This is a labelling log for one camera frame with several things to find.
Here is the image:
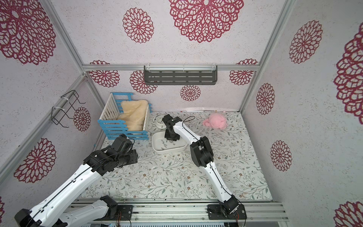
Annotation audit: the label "black wire wall rack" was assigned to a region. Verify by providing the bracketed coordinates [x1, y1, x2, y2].
[50, 89, 85, 128]

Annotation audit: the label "cream fluffy cloth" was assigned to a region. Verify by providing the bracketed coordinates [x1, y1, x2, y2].
[117, 100, 148, 131]

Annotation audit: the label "blue white slatted crate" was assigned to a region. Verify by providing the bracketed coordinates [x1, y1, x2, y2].
[97, 92, 152, 140]

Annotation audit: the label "grey wall shelf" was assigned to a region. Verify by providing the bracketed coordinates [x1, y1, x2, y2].
[144, 65, 218, 86]

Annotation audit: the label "white plastic storage box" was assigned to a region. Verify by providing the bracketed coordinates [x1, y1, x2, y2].
[152, 131, 188, 155]

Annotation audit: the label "white round alarm clock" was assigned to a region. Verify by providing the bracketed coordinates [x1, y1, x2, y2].
[153, 115, 166, 130]

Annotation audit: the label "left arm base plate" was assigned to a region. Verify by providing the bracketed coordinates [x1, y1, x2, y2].
[95, 205, 134, 221]

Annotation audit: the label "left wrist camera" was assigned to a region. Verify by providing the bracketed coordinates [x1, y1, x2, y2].
[111, 134, 133, 155]

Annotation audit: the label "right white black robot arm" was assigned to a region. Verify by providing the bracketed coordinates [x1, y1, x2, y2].
[162, 114, 240, 218]

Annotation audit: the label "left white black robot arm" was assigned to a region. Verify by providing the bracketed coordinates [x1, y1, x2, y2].
[14, 147, 138, 227]

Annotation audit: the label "aluminium front rail frame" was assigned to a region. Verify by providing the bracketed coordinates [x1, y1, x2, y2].
[118, 200, 289, 224]

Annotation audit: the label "pink plush toy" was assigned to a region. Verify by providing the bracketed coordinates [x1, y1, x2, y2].
[202, 113, 228, 130]

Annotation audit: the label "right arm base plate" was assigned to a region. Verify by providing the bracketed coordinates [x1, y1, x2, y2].
[207, 204, 247, 220]

